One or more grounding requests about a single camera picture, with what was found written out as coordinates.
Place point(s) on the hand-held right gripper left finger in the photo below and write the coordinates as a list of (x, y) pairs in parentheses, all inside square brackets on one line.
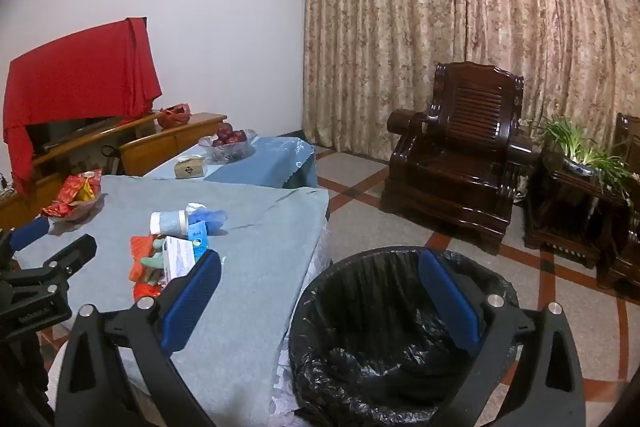
[(192, 302)]

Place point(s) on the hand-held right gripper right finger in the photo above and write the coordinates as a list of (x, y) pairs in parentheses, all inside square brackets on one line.
[(450, 302)]

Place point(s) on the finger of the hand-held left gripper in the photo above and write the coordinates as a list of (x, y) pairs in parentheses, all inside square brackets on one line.
[(30, 232), (65, 257)]

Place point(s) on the white and blue medicine box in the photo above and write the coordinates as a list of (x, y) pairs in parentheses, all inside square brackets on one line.
[(182, 254)]

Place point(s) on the green rubber glove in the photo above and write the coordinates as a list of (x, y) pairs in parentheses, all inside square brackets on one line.
[(154, 259)]

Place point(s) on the white paper cup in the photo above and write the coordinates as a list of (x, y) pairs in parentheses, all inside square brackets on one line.
[(167, 222)]

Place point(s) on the blue plastic bag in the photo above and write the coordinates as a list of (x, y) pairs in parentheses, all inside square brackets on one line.
[(210, 219)]

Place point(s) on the bin with black bag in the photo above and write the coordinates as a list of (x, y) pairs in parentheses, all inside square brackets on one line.
[(380, 357)]

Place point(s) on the white tissue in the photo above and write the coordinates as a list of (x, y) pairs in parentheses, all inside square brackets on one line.
[(194, 208)]

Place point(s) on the small red snack packet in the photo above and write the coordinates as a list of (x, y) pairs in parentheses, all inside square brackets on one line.
[(56, 210)]

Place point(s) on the glass snack dish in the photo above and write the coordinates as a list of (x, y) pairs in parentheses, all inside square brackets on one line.
[(87, 209)]

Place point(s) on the large red snack packet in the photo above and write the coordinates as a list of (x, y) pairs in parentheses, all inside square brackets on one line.
[(70, 184)]

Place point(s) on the yellow snack packet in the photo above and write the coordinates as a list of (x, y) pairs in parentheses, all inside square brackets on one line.
[(89, 191)]

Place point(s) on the television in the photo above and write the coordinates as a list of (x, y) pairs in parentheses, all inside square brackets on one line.
[(70, 132)]

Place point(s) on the floral white table quilt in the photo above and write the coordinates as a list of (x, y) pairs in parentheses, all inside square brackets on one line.
[(312, 272)]

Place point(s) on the beige tissue box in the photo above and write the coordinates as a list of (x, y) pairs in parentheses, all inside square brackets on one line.
[(190, 168)]

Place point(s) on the dark wooden side table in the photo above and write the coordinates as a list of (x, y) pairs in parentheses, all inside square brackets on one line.
[(565, 212)]

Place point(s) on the wooden television cabinet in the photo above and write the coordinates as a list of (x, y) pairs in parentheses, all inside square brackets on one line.
[(165, 142)]

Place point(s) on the dark wooden armchair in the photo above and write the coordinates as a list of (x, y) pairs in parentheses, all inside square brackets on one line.
[(625, 247), (450, 147)]

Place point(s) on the glass fruit bowl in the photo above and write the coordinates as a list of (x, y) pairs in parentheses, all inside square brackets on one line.
[(230, 151)]

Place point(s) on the red apple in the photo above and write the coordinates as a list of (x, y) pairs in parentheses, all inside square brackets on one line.
[(239, 136), (225, 130), (218, 141)]

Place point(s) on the blue tablecloth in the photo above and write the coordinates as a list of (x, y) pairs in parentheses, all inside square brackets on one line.
[(270, 157)]

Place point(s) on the red cloth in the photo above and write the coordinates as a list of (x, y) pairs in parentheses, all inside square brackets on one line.
[(75, 72)]

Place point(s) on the red plastic bag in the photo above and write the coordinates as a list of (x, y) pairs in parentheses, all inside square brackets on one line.
[(174, 116)]

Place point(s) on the potted green plant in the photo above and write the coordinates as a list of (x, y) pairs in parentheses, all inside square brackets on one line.
[(580, 157)]

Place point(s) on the patterned beige curtain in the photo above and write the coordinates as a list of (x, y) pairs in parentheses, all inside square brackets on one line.
[(450, 7)]

